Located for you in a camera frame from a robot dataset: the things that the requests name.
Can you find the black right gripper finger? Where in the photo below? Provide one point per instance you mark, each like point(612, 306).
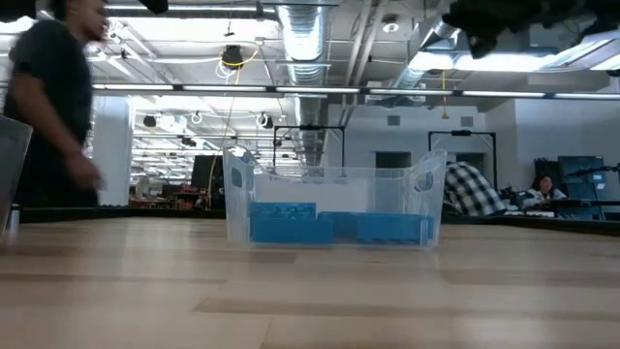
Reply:
point(484, 24)

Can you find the dark ceiling pipe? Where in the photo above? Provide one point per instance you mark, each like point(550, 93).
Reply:
point(194, 13)

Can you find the bright ceiling light panel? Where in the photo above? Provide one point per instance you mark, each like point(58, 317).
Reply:
point(508, 62)

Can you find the person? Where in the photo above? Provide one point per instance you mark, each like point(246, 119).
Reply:
point(53, 72)
point(545, 186)
point(472, 189)

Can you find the round white ceiling fixture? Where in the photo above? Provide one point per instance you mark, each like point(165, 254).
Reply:
point(390, 27)

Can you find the dark door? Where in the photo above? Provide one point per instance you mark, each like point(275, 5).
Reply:
point(393, 160)
point(477, 157)

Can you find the white square pillar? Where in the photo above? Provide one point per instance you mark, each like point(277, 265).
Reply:
point(116, 145)

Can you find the grey translucent plastic bin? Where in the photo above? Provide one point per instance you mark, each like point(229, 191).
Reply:
point(9, 165)

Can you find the dark computer monitor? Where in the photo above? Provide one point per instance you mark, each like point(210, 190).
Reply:
point(581, 165)

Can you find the small black background robot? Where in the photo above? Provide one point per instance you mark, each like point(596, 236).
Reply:
point(513, 194)

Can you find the black upright panel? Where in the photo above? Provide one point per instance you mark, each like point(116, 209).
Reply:
point(203, 174)

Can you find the white background table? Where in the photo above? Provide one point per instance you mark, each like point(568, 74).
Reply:
point(528, 212)

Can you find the black desk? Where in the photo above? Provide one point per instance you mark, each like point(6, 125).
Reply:
point(591, 203)

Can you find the silver metal cylinder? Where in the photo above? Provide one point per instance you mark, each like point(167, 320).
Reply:
point(13, 218)

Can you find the clear plastic bin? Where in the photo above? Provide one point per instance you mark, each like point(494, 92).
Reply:
point(339, 189)

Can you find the silver round air duct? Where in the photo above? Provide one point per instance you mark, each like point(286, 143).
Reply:
point(302, 39)
point(431, 34)

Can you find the black hanging ceiling camera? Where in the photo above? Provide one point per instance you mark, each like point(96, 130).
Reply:
point(232, 55)

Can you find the grey wall vent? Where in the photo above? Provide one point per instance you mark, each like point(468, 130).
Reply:
point(466, 121)
point(393, 120)

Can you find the long horizontal light rail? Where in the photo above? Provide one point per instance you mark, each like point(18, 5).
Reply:
point(315, 90)

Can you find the black table edge rail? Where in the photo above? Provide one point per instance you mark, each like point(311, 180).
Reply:
point(97, 214)

